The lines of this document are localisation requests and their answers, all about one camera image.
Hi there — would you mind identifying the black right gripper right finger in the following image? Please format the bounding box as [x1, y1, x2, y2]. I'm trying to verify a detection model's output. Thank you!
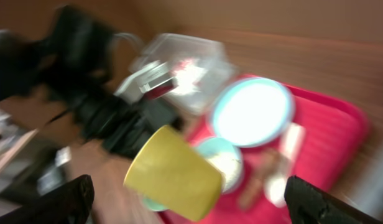
[284, 175, 380, 224]

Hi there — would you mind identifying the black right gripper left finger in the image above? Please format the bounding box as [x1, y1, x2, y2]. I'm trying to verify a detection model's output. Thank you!
[0, 174, 95, 224]

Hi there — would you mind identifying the brown carrot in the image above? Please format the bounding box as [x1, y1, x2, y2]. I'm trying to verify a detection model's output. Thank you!
[238, 148, 282, 211]

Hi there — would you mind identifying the white plastic spoon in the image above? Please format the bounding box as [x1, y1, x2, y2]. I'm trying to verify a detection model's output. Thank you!
[264, 123, 305, 208]

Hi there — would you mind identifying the green bowl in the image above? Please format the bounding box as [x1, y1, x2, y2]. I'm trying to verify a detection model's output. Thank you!
[142, 197, 167, 212]

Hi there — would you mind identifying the light blue bowl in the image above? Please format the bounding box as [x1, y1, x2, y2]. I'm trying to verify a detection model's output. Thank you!
[195, 137, 244, 194]

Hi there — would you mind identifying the yellow cup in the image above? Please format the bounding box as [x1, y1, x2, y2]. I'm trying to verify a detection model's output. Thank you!
[124, 125, 223, 222]

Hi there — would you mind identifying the light blue plate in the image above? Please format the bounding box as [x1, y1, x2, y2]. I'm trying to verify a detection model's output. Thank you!
[209, 78, 296, 148]

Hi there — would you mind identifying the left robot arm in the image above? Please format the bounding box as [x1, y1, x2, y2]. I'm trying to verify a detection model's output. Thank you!
[0, 6, 182, 159]

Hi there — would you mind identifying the red plastic tray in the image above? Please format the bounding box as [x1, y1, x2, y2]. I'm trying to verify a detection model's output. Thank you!
[201, 85, 369, 224]

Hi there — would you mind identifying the clear plastic storage bin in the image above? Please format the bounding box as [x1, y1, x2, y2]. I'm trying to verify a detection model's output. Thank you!
[130, 33, 236, 115]

